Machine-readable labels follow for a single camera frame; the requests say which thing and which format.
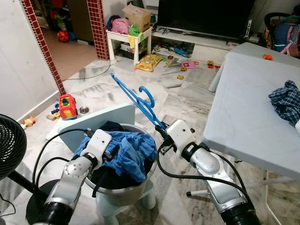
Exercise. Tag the blue shirt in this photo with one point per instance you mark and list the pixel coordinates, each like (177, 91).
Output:
(131, 154)

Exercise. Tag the blue plastic clothes hanger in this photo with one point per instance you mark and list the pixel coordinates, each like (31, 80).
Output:
(140, 101)

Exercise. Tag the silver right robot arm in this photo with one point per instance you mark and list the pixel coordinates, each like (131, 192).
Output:
(220, 183)

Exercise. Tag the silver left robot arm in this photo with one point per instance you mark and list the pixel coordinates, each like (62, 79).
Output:
(70, 183)

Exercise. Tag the silver laundry basin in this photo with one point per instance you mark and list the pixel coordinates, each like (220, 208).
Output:
(122, 190)

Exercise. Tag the pale grey child chair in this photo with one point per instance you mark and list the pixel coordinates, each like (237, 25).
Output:
(93, 117)

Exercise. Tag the small steel bowl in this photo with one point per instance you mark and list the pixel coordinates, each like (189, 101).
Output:
(84, 109)

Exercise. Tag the pink flat book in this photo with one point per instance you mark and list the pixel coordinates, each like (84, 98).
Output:
(188, 64)

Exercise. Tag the yellow toy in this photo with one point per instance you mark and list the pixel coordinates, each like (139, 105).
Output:
(149, 62)

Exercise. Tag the large grey folding table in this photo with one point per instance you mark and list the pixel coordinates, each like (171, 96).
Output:
(248, 117)

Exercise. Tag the white television console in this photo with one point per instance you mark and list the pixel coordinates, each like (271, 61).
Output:
(206, 42)

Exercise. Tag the small white side table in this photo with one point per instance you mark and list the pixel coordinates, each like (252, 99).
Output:
(117, 35)

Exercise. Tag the blue plaid cloth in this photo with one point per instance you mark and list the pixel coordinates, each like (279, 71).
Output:
(287, 101)

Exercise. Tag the pink child backpack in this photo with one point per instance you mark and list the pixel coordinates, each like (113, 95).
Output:
(118, 26)

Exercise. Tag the red brick pillar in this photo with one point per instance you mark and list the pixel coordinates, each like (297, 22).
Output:
(44, 49)
(98, 28)

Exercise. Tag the brown cardboard box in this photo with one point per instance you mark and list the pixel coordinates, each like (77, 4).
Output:
(138, 18)

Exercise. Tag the small grey table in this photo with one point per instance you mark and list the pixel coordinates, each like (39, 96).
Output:
(253, 50)

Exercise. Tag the red ball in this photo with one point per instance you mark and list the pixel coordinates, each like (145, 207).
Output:
(63, 36)

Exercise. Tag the black flat television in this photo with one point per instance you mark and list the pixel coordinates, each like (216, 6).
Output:
(206, 18)

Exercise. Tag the small orange toy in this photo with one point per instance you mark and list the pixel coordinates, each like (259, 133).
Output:
(267, 56)

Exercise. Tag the blue and pink backpack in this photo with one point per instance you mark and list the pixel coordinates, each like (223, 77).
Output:
(287, 40)

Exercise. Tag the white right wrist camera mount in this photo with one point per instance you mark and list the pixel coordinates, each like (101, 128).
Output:
(180, 135)

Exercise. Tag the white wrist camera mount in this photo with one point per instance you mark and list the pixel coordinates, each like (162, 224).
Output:
(180, 135)
(97, 143)

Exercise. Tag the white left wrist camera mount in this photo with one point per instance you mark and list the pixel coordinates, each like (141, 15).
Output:
(97, 143)

